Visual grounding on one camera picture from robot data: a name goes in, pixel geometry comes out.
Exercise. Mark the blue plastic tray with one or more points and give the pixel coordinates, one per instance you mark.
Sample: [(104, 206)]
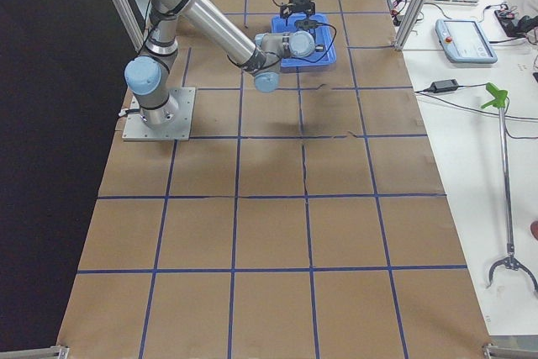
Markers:
[(307, 49)]

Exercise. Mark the lower usb hub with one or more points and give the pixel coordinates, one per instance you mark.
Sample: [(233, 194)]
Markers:
[(395, 7)]

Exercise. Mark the black power adapter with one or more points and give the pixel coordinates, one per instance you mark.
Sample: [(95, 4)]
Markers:
[(449, 85)]

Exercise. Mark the teach pendant tablet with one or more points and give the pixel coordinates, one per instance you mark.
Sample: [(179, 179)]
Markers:
[(464, 41)]

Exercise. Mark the brown paper table cover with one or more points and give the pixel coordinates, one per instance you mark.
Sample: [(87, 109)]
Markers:
[(309, 222)]

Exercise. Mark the black device with red parts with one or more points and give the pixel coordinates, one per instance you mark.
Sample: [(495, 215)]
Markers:
[(517, 27)]

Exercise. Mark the aluminium frame post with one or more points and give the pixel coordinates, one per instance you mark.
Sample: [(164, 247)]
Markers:
[(416, 1)]

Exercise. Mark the green handled reacher grabber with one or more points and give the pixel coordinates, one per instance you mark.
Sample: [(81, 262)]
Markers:
[(510, 262)]

